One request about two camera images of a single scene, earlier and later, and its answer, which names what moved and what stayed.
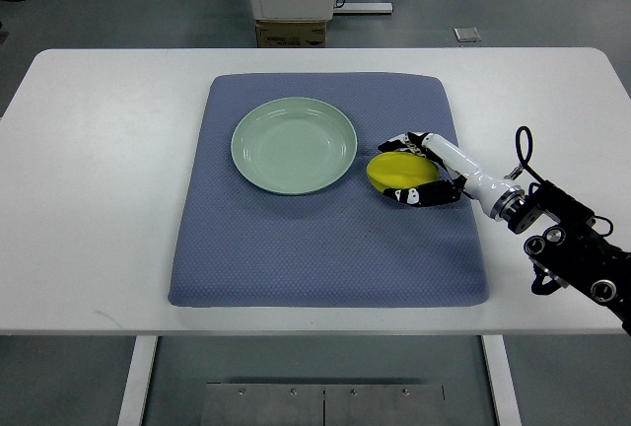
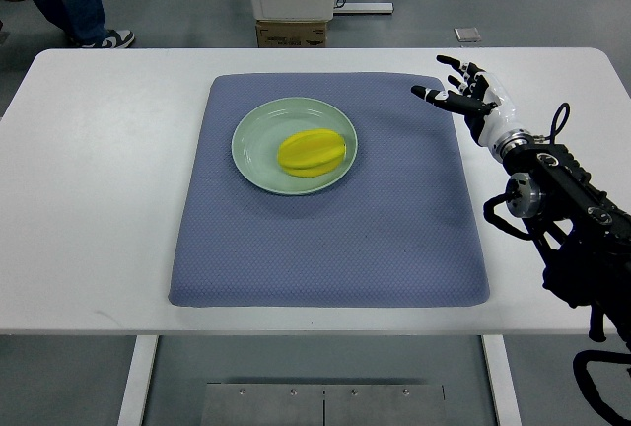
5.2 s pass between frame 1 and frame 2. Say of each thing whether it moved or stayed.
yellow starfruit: moved
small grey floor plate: stayed
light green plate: stayed
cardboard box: stayed
